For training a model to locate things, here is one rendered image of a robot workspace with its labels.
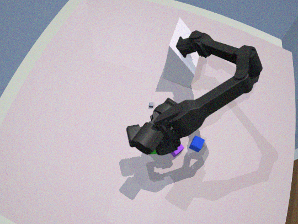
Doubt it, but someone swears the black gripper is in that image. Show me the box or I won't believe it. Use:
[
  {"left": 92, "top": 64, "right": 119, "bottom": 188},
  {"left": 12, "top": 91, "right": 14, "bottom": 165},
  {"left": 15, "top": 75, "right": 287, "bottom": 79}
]
[{"left": 126, "top": 124, "right": 175, "bottom": 147}]

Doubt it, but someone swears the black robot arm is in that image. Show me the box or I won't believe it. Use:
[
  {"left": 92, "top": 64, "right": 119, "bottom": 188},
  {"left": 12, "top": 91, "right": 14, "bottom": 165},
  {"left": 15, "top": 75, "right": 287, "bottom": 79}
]
[{"left": 131, "top": 30, "right": 263, "bottom": 156}]

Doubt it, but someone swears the purple block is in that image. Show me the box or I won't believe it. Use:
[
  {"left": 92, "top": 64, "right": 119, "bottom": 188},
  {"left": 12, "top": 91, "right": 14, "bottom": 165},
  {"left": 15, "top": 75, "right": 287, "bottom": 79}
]
[{"left": 171, "top": 144, "right": 184, "bottom": 157}]

